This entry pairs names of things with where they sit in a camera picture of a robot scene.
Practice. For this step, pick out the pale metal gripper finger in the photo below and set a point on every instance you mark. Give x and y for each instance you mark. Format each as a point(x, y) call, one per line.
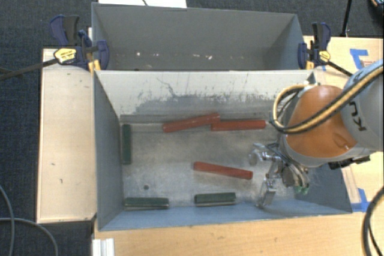
point(268, 193)
point(257, 155)

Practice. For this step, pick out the red-brown flat block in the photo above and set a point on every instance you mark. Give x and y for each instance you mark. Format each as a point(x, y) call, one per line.
point(189, 123)
point(240, 125)
point(223, 170)

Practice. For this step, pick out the dark green flat block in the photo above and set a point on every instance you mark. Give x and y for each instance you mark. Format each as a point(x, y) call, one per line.
point(126, 144)
point(214, 198)
point(146, 202)

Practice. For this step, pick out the grey metal bin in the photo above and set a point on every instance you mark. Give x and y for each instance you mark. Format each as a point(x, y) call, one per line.
point(186, 156)

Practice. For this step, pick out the pale wood board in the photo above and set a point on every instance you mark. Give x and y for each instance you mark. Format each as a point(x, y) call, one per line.
point(67, 141)

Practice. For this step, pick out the black cylinder on white bracket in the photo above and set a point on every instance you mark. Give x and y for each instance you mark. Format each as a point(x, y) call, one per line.
point(345, 162)

